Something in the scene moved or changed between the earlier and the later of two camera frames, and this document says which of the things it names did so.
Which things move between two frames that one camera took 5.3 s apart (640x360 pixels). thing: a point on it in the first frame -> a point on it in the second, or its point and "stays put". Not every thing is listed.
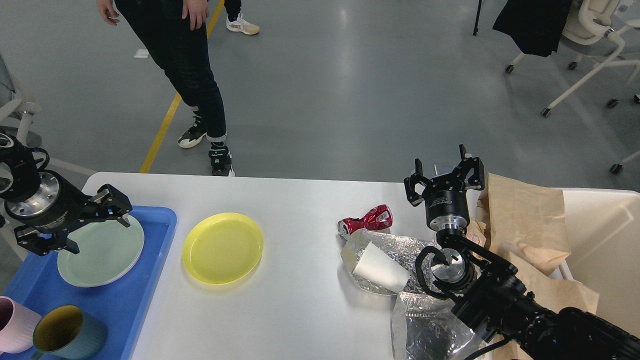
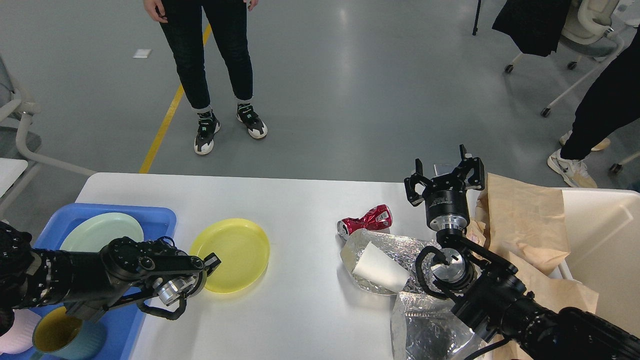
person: (175, 32) -> (184, 30)
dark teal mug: (67, 332) stays put
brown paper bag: (524, 223) stays put
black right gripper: (446, 203) stays put
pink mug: (17, 335) stays put
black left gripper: (58, 208) -> (170, 289)
